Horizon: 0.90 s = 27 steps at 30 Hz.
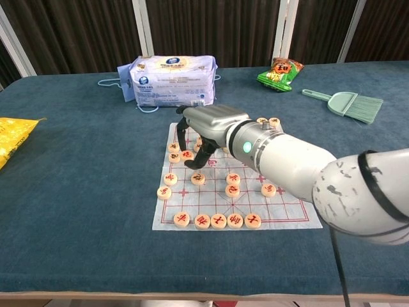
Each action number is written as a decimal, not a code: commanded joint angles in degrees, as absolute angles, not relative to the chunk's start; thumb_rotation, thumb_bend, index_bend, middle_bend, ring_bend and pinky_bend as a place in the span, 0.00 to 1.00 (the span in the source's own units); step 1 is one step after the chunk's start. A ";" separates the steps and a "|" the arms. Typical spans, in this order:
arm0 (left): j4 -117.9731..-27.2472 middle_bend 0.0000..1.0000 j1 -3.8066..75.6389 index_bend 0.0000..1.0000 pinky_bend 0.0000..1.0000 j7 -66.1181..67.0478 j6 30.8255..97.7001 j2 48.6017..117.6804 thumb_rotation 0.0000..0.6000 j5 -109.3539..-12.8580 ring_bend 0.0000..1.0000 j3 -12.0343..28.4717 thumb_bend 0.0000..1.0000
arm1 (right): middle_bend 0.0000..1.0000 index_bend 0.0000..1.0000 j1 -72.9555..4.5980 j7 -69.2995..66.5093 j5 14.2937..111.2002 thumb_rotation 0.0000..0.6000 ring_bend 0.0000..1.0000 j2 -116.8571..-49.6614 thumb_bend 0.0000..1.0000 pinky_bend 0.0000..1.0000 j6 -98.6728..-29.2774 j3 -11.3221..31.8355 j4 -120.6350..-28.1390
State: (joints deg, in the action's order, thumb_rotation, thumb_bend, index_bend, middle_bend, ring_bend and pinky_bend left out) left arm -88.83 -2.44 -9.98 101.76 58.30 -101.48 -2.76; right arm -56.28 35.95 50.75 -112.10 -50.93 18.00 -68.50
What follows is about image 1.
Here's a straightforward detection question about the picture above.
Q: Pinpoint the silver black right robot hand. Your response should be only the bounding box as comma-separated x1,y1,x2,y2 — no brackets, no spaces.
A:
174,104,254,170

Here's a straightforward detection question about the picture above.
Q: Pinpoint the green orange snack bag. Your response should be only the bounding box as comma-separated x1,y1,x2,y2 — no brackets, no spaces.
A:
257,57,304,93

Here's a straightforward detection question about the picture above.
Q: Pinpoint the white screen frame post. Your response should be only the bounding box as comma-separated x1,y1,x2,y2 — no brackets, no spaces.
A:
337,0,362,63
0,12,38,78
132,0,155,59
276,0,300,61

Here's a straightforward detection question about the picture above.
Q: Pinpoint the blue felt table cloth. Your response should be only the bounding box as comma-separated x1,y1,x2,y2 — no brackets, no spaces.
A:
0,60,409,297

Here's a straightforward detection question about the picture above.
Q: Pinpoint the yellow snack bag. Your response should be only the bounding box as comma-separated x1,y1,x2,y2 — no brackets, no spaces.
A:
0,116,47,170

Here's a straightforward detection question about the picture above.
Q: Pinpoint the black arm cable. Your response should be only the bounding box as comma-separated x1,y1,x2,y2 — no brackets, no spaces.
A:
328,149,409,307

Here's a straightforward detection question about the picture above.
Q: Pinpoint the dark pleated screen panel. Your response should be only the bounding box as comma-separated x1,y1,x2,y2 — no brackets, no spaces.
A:
0,38,25,92
344,0,409,63
0,0,144,77
288,0,352,65
145,0,285,68

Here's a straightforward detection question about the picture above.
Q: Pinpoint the chinese chess board mat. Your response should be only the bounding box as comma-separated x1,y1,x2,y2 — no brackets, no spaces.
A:
151,122,323,231

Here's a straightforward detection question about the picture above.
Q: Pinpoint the white blue tissue pack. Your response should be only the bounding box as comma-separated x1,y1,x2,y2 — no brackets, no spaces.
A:
129,54,219,108

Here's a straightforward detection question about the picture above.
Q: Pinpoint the mint green hand brush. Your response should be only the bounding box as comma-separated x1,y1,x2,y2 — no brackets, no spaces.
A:
302,88,384,125

